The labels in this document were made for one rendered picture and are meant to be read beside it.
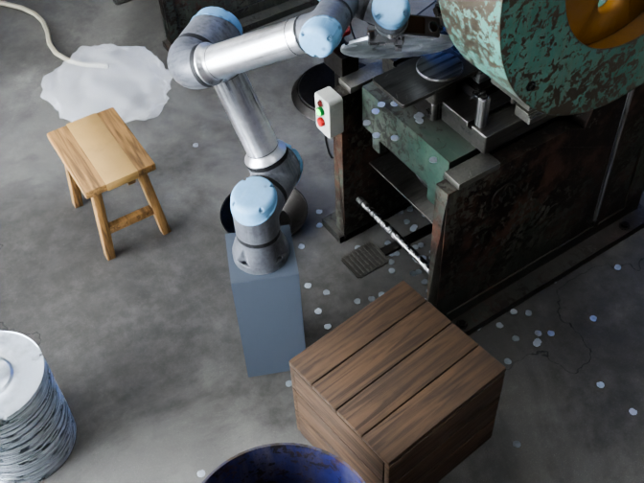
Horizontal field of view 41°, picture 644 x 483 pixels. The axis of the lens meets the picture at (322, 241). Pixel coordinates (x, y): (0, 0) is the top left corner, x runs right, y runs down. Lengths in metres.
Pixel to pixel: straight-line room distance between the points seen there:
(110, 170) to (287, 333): 0.80
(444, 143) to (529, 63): 0.63
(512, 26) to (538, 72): 0.17
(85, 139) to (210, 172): 0.51
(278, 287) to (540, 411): 0.84
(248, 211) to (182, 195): 1.04
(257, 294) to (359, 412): 0.43
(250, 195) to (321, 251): 0.80
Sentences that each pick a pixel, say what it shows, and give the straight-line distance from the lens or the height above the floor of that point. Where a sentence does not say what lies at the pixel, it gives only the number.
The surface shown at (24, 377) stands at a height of 0.33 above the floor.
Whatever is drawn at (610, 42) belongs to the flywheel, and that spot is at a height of 1.04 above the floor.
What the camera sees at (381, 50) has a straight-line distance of 2.32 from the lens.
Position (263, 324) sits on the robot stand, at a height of 0.25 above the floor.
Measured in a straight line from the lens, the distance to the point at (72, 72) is 3.52.
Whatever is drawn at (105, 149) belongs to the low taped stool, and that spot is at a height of 0.33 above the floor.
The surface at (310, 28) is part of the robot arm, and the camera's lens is 1.72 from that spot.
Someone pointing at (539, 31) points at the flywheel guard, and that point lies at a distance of 1.74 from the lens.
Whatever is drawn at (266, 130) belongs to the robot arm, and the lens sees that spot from 2.20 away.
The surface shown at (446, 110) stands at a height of 0.69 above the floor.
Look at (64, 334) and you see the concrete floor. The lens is 2.87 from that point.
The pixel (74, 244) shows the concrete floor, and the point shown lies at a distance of 3.11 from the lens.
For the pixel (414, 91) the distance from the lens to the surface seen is 2.29.
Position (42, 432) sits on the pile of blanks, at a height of 0.19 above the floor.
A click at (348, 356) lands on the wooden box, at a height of 0.35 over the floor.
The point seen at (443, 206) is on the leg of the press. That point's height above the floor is 0.57.
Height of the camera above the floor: 2.22
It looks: 49 degrees down
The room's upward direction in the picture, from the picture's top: 3 degrees counter-clockwise
